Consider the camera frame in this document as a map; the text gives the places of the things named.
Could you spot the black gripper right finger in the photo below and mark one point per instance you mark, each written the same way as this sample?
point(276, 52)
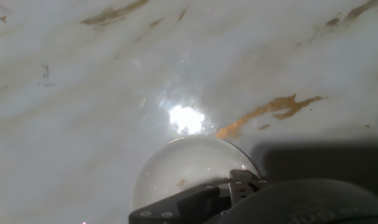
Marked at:
point(241, 186)

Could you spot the white floral ceramic plate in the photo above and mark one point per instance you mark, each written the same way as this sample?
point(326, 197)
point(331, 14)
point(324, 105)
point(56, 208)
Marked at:
point(182, 161)

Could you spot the marble pattern table mat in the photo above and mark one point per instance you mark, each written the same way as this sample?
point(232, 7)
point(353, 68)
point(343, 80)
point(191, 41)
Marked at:
point(83, 124)

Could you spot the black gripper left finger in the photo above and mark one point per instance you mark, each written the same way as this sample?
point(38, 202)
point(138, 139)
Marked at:
point(182, 205)

